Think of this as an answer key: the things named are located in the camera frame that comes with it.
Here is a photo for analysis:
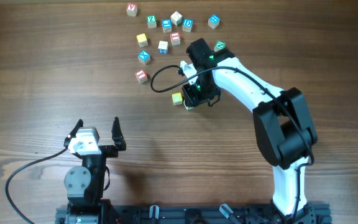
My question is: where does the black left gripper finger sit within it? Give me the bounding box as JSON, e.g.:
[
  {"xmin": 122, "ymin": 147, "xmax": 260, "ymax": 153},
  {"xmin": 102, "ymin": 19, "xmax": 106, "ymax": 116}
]
[
  {"xmin": 111, "ymin": 117, "xmax": 126, "ymax": 151},
  {"xmin": 63, "ymin": 119, "xmax": 83, "ymax": 147}
]

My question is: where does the yellow O letter block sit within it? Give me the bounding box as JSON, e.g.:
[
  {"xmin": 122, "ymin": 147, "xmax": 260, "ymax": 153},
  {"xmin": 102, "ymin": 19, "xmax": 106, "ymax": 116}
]
[{"xmin": 172, "ymin": 93, "xmax": 183, "ymax": 106}]

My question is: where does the red I letter block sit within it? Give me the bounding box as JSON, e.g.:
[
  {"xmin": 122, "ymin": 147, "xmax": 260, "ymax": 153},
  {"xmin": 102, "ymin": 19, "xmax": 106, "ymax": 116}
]
[{"xmin": 135, "ymin": 70, "xmax": 148, "ymax": 83}]

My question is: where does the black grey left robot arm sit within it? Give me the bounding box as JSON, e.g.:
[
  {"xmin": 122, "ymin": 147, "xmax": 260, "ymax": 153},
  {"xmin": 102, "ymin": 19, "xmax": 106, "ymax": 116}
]
[{"xmin": 55, "ymin": 117, "xmax": 126, "ymax": 224}]

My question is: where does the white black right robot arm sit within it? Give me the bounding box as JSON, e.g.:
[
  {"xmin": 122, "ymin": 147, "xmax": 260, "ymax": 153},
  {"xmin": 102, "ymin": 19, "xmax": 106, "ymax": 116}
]
[{"xmin": 180, "ymin": 38, "xmax": 317, "ymax": 216}]

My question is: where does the green N letter block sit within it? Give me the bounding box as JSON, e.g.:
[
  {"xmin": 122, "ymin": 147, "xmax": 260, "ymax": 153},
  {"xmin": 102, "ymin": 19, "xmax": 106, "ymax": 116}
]
[{"xmin": 214, "ymin": 40, "xmax": 226, "ymax": 52}]

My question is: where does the blue 2 number block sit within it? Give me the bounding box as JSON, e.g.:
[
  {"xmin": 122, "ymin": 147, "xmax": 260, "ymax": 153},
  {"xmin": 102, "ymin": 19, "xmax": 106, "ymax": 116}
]
[{"xmin": 158, "ymin": 40, "xmax": 168, "ymax": 54}]

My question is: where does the red E letter block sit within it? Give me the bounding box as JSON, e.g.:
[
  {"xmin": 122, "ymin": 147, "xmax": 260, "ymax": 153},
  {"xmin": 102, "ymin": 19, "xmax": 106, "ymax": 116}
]
[{"xmin": 170, "ymin": 32, "xmax": 181, "ymax": 45}]

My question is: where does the blue D letter block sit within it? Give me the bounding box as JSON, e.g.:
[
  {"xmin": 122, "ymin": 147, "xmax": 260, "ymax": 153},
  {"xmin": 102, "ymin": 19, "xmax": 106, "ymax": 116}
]
[{"xmin": 182, "ymin": 19, "xmax": 193, "ymax": 32}]

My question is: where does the blue X letter block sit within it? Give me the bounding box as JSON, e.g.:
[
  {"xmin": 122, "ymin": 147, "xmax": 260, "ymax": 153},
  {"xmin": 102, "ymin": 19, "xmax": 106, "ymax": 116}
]
[{"xmin": 138, "ymin": 50, "xmax": 150, "ymax": 65}]

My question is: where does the blue symbol block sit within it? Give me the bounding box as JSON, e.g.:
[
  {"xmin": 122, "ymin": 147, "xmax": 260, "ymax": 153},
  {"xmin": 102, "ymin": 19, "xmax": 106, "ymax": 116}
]
[{"xmin": 208, "ymin": 14, "xmax": 220, "ymax": 29}]

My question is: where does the blue L letter block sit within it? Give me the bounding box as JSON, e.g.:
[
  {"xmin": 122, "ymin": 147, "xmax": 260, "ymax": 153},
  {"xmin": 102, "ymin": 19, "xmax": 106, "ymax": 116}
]
[{"xmin": 162, "ymin": 19, "xmax": 172, "ymax": 33}]

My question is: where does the plain top green-sided block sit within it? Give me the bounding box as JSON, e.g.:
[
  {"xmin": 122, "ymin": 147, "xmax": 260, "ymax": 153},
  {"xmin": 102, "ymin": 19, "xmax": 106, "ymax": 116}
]
[{"xmin": 170, "ymin": 11, "xmax": 183, "ymax": 26}]

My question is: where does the yellow top block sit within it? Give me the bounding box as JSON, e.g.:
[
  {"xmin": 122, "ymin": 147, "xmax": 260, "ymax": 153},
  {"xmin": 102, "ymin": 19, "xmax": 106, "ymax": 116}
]
[{"xmin": 136, "ymin": 33, "xmax": 148, "ymax": 47}]

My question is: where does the green Z letter block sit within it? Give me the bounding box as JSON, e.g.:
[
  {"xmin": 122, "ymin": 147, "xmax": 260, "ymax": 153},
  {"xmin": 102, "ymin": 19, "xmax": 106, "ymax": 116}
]
[{"xmin": 147, "ymin": 15, "xmax": 157, "ymax": 29}]

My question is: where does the red Y letter block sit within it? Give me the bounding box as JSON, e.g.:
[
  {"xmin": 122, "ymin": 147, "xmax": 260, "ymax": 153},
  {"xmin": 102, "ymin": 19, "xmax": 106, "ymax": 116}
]
[{"xmin": 126, "ymin": 3, "xmax": 138, "ymax": 17}]

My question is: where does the black left camera cable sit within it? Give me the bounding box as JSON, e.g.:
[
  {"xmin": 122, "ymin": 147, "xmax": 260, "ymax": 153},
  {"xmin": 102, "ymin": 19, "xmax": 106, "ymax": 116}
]
[{"xmin": 4, "ymin": 146, "xmax": 70, "ymax": 224}]

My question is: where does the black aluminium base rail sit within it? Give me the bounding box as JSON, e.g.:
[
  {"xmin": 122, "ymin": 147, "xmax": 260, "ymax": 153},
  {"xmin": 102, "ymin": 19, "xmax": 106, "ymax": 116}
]
[{"xmin": 55, "ymin": 202, "xmax": 333, "ymax": 224}]

